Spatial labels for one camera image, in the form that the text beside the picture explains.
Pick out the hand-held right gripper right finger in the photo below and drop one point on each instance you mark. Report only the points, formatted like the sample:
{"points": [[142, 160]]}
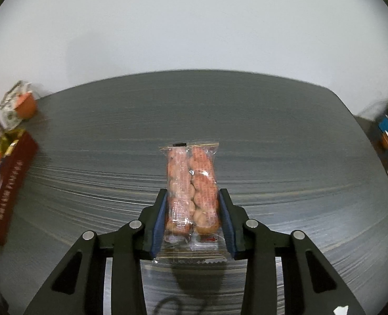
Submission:
{"points": [[228, 233]]}

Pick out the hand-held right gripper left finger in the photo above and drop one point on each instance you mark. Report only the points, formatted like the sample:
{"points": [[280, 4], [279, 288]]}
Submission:
{"points": [[157, 233]]}

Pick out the clear packet of orange sausages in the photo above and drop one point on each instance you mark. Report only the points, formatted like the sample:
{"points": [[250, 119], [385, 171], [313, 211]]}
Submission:
{"points": [[194, 183]]}

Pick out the red rectangular tin box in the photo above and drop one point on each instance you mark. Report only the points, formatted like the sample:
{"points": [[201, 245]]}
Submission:
{"points": [[10, 187]]}

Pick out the orange tea cup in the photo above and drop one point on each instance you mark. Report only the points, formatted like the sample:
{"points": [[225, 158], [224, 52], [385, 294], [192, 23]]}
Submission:
{"points": [[26, 106]]}

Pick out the small orange cup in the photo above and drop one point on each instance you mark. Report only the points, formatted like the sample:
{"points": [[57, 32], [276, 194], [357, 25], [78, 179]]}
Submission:
{"points": [[386, 139]]}

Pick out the patterned ceramic teapot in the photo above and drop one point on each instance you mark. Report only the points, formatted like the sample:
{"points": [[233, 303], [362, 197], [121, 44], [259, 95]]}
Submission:
{"points": [[8, 115]]}

